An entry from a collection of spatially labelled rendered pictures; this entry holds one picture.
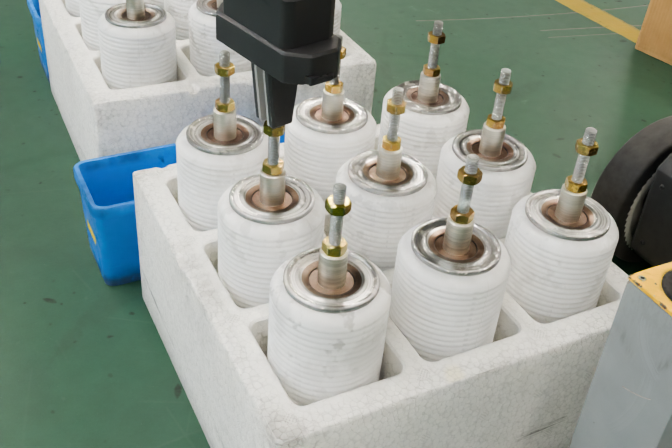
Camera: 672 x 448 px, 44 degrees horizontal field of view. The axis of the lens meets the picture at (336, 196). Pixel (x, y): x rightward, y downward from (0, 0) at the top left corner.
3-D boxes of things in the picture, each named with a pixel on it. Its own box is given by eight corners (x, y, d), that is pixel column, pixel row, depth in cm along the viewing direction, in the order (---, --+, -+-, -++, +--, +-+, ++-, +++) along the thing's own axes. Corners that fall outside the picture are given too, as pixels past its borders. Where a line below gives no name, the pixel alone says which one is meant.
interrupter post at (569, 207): (581, 215, 75) (590, 184, 73) (577, 229, 73) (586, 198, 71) (555, 207, 76) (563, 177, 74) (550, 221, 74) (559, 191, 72)
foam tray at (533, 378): (420, 226, 114) (439, 111, 104) (616, 435, 86) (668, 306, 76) (141, 297, 98) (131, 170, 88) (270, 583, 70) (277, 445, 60)
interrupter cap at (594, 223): (613, 208, 76) (615, 201, 76) (603, 253, 70) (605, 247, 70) (532, 186, 78) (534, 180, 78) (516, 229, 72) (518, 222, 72)
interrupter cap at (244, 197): (210, 201, 73) (210, 195, 72) (269, 169, 78) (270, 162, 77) (274, 238, 69) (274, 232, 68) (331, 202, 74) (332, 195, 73)
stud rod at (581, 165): (578, 202, 74) (599, 129, 69) (573, 207, 73) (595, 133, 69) (567, 198, 74) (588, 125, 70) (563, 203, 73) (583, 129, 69)
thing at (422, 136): (355, 236, 99) (369, 103, 89) (388, 198, 107) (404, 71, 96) (429, 263, 96) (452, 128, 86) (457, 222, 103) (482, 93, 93)
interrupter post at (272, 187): (252, 201, 73) (253, 170, 71) (271, 191, 75) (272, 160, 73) (272, 213, 72) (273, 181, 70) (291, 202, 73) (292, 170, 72)
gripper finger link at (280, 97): (261, 127, 67) (262, 58, 64) (292, 117, 69) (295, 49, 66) (272, 136, 66) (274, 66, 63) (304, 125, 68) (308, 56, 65)
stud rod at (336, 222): (325, 270, 63) (332, 188, 59) (326, 261, 64) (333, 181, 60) (338, 271, 63) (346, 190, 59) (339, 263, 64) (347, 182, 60)
